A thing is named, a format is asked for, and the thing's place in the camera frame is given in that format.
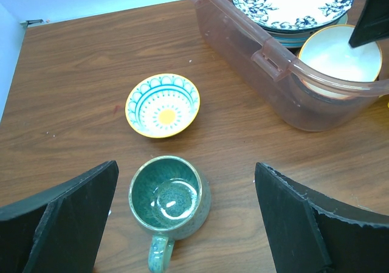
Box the blue patterned bottom plate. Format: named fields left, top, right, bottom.
left=232, top=0, right=353, bottom=32

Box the white yellow rimmed bowl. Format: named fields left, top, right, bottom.
left=298, top=24, right=383, bottom=83

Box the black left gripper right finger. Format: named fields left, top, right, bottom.
left=255, top=162, right=388, bottom=272

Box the clear pink plastic bin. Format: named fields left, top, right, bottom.
left=189, top=0, right=388, bottom=132

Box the green rimmed lettered plate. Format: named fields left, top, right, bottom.
left=263, top=13, right=348, bottom=37

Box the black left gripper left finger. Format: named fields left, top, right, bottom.
left=1, top=161, right=119, bottom=272

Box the aluminium frame rail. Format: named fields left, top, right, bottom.
left=20, top=19, right=44, bottom=28

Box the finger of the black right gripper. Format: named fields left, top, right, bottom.
left=348, top=0, right=388, bottom=48

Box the yellow teal patterned bowl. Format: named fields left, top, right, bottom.
left=125, top=74, right=201, bottom=139

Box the teal ceramic mug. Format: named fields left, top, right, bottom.
left=128, top=155, right=212, bottom=272

